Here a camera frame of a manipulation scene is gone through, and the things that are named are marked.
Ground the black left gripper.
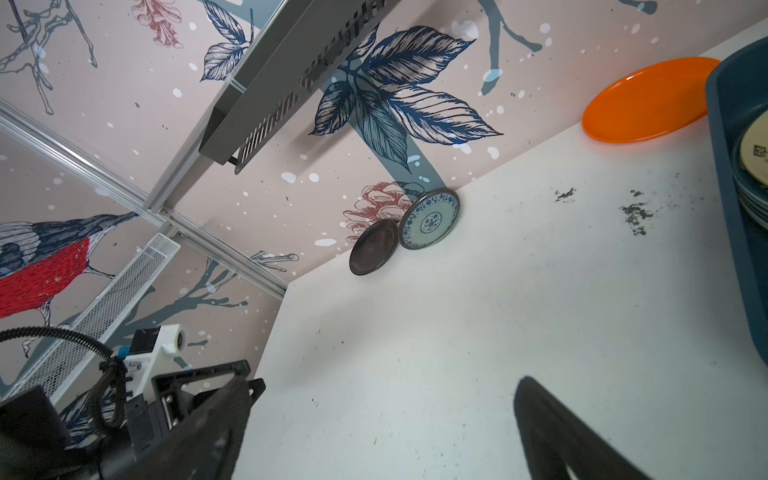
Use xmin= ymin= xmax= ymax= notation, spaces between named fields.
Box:
xmin=125 ymin=360 xmax=267 ymax=456

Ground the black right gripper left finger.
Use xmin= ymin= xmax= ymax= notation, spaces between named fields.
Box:
xmin=119 ymin=377 xmax=252 ymax=480

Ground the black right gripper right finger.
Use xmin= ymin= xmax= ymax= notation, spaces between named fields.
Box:
xmin=513 ymin=376 xmax=647 ymax=479

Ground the small green patterned plate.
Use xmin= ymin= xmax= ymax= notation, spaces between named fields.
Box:
xmin=398 ymin=188 xmax=461 ymax=250

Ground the black round plate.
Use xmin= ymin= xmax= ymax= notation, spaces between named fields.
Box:
xmin=349 ymin=219 xmax=399 ymax=276

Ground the teal rim plate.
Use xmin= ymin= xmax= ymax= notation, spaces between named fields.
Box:
xmin=730 ymin=130 xmax=767 ymax=230

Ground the cream yellow plate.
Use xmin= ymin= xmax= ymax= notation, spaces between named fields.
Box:
xmin=739 ymin=111 xmax=768 ymax=186

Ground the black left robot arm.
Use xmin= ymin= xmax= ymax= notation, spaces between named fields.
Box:
xmin=1 ymin=325 xmax=266 ymax=479

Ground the teal plastic bin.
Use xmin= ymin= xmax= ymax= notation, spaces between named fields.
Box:
xmin=706 ymin=38 xmax=767 ymax=361

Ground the orange plastic plate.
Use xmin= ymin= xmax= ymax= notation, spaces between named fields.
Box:
xmin=581 ymin=57 xmax=720 ymax=144

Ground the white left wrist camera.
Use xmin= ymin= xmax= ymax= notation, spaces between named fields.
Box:
xmin=118 ymin=324 xmax=188 ymax=403

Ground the white wire mesh shelf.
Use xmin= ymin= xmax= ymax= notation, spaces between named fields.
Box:
xmin=1 ymin=233 xmax=180 ymax=405

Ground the aluminium frame crossbar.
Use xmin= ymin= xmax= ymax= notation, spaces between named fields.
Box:
xmin=0 ymin=99 xmax=289 ymax=300

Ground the black hanging wire basket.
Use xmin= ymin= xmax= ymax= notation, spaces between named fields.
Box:
xmin=199 ymin=0 xmax=398 ymax=173

